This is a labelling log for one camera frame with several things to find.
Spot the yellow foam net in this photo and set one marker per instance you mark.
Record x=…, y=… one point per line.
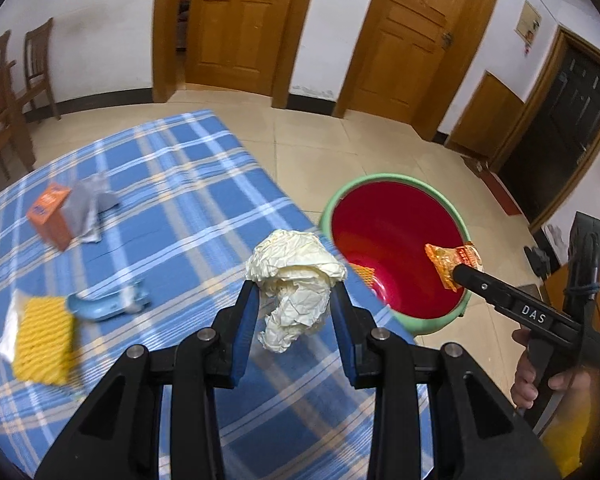
x=45, y=340

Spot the beige wall panel box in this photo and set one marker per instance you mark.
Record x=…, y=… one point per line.
x=528, y=22

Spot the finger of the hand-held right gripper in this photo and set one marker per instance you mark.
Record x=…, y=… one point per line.
x=480, y=285

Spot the person's right hand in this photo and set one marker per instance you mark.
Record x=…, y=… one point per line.
x=522, y=375

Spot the light blue plastic piece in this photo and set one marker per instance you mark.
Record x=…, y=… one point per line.
x=100, y=307

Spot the red doormat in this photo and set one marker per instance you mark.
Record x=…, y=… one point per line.
x=502, y=192

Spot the white plastic sheet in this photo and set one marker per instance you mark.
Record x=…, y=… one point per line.
x=10, y=340

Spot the dark entrance door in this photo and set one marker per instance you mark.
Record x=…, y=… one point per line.
x=565, y=130

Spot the small orange carton box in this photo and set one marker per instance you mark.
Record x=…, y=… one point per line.
x=50, y=215

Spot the person's right forearm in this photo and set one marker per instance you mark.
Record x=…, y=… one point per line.
x=572, y=442

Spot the low wooden cabinet door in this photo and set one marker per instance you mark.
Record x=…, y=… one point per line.
x=487, y=115

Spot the wooden dining chair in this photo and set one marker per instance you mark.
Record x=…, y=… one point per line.
x=40, y=60
x=5, y=110

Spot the black shoes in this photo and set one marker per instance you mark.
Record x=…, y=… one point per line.
x=537, y=262

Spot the cream paper ball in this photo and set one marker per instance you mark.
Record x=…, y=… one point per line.
x=295, y=270

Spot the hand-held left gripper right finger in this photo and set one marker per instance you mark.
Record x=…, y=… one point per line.
x=347, y=345

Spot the wooden entrance door frame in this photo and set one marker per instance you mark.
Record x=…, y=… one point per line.
x=535, y=100

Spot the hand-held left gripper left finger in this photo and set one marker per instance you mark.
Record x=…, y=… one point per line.
x=244, y=335

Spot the orange foam net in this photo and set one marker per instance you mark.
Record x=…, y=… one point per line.
x=364, y=274

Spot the low wooden stool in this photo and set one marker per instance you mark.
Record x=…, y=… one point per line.
x=560, y=280

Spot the wooden panel door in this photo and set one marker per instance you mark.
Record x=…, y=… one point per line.
x=235, y=25
x=405, y=45

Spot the green and red basin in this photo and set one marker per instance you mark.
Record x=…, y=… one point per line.
x=395, y=240

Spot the blue plaid blanket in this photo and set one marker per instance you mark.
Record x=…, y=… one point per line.
x=180, y=185

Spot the orange snack packet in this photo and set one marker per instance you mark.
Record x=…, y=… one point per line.
x=442, y=262

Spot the grey cloth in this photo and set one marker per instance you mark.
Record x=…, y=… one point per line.
x=87, y=205

